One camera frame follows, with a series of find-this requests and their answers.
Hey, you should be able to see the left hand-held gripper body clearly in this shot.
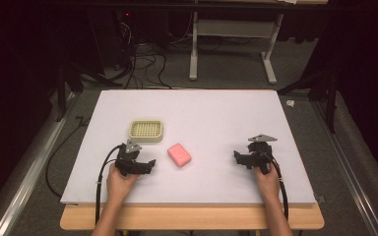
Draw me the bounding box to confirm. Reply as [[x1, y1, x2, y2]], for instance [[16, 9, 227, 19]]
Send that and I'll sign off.
[[114, 138, 146, 178]]

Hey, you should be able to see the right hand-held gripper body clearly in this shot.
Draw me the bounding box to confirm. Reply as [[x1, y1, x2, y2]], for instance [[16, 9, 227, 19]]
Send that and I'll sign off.
[[246, 133, 279, 175]]

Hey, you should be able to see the pink soap bar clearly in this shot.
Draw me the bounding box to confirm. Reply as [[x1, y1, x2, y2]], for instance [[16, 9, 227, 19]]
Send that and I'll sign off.
[[166, 143, 193, 168]]

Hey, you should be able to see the beige soap dish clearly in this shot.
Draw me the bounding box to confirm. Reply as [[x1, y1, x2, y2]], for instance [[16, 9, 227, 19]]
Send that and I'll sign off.
[[128, 119, 164, 144]]

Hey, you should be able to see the person's left hand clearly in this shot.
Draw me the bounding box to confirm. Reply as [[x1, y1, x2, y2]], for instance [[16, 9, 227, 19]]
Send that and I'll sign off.
[[105, 162, 141, 203]]

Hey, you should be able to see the person's right hand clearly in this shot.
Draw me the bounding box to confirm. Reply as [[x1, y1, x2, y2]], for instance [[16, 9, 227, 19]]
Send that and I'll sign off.
[[253, 162, 282, 202]]

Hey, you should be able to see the white table cover board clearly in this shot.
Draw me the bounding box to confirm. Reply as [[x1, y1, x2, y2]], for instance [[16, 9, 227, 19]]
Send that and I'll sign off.
[[60, 88, 318, 208]]

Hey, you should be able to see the wooden table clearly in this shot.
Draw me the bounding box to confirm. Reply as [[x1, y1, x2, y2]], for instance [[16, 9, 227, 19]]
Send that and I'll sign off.
[[59, 202, 326, 231]]

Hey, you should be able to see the black metal stand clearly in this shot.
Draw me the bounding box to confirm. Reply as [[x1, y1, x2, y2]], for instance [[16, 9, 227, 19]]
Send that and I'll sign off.
[[54, 60, 123, 123], [277, 69, 340, 134]]

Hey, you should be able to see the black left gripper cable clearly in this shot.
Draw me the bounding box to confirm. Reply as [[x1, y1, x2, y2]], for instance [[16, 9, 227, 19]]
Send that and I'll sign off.
[[94, 144, 126, 226]]

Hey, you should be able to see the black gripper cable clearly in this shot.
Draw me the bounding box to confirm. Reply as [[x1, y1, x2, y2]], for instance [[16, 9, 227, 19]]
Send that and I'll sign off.
[[94, 144, 126, 226], [269, 155, 290, 221]]

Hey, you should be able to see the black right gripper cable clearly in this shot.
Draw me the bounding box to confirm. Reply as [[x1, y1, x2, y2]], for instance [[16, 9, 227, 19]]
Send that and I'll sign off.
[[269, 155, 290, 221]]

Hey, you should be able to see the black floor cable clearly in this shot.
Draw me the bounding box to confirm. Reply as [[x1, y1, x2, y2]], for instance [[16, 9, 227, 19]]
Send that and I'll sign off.
[[44, 115, 92, 200]]

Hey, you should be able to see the aluminium floor rail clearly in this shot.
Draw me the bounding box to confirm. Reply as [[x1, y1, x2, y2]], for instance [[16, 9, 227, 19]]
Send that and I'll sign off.
[[311, 100, 378, 236], [0, 92, 80, 236]]

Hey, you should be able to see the bundle of black floor cables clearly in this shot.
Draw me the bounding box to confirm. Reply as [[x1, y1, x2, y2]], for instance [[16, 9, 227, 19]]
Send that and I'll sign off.
[[112, 19, 175, 90]]

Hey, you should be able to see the white desk frame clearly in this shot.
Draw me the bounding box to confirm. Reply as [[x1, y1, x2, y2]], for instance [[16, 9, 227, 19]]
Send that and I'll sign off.
[[188, 11, 285, 86]]

